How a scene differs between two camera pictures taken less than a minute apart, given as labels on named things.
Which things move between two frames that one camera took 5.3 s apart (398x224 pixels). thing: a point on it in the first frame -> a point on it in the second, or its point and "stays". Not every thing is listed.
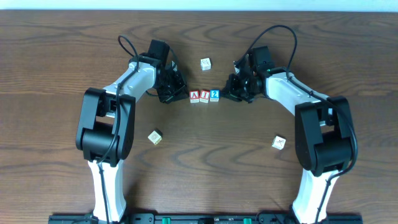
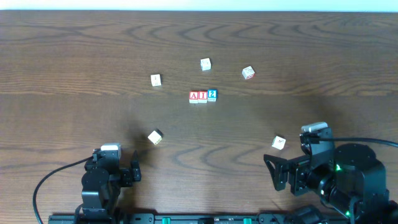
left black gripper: [173, 87] -> [127, 176]
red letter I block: [204, 96] stays
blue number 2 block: [214, 95] stays
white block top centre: [205, 64] stays
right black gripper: [236, 88] -> [292, 175]
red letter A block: [194, 96] stays
